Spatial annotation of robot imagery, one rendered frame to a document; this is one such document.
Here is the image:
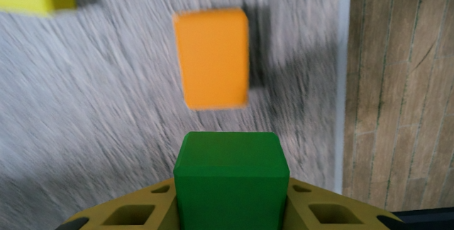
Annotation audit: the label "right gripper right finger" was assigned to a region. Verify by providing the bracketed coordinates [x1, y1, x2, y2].
[281, 177, 404, 230]

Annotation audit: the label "orange block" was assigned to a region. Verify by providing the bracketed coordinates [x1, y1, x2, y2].
[177, 14, 250, 112]

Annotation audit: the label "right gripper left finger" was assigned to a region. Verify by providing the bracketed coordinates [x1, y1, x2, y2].
[61, 177, 181, 230]

